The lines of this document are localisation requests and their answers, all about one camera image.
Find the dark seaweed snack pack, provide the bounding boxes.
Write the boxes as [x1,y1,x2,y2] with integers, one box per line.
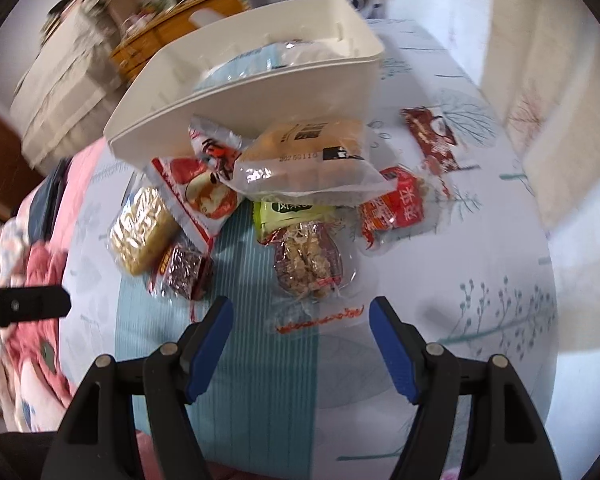
[146,240,213,302]

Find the walnut date snack pack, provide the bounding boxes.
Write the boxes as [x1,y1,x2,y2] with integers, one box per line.
[266,220,373,337]

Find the rice cracker pack large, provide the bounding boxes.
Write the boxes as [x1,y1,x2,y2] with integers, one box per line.
[107,186,180,276]

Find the red rice snack packet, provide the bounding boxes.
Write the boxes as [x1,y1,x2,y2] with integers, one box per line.
[358,165,445,254]

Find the green pineapple cake packet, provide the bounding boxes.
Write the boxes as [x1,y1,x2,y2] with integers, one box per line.
[252,202,336,245]

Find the red date snack bag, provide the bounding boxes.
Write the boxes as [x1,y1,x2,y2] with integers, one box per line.
[145,116,251,255]

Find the yellow fried cake bag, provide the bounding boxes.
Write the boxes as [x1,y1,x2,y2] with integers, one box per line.
[228,119,396,207]

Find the brown chocolate bar wrapper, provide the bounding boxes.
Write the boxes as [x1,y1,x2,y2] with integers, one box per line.
[400,107,480,174]

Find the large clear blue snack bag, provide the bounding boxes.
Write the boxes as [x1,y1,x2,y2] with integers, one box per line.
[193,40,341,92]

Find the patterned tablecloth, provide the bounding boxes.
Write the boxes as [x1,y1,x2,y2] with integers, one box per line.
[57,16,562,480]

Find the dark blue folded cloth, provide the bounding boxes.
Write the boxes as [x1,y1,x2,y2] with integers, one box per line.
[28,157,72,245]

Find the brown wooden door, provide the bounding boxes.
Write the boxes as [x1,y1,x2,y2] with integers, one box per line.
[0,118,43,221]

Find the lace covered cabinet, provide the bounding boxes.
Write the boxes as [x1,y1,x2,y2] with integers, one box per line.
[9,3,124,174]

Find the white plastic storage tray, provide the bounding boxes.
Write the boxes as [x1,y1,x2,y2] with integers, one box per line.
[104,0,385,169]

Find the wooden desk with drawers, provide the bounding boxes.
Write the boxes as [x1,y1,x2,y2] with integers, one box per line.
[110,0,248,82]

